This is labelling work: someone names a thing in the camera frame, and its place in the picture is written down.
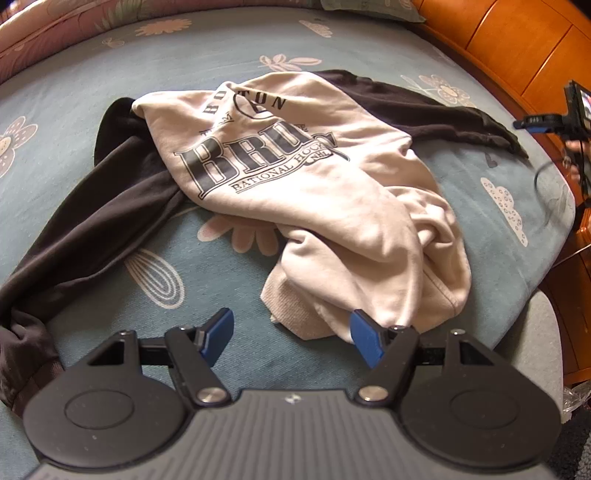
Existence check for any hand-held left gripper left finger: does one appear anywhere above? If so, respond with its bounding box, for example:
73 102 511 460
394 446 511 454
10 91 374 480
87 307 234 409

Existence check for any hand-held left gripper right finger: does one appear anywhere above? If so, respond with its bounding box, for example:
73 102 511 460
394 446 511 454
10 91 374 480
348 309 488 409

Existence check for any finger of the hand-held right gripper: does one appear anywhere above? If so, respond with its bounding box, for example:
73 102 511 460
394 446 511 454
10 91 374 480
513 114 566 134

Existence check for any beige and brown sweatshirt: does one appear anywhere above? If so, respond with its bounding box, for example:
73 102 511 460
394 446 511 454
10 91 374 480
0 69 529 411

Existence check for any person's right hand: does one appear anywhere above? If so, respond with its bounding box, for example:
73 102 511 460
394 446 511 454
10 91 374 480
566 138 587 183

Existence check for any wooden headboard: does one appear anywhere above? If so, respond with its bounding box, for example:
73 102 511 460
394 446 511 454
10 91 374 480
411 0 591 139

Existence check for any person's leg in grey pants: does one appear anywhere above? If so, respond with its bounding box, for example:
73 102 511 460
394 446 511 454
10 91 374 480
503 291 566 416

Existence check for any teal printed pillow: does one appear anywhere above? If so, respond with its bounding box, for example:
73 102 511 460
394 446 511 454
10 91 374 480
318 0 426 24

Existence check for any clear plastic wrap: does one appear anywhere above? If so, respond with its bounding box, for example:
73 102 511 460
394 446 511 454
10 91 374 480
561 383 591 425

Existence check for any bed with teal printed sheet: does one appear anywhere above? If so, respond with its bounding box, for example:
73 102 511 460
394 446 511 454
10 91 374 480
0 7 578 480

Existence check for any folded pink floral quilt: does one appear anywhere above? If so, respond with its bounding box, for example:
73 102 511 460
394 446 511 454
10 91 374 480
0 0 195 84

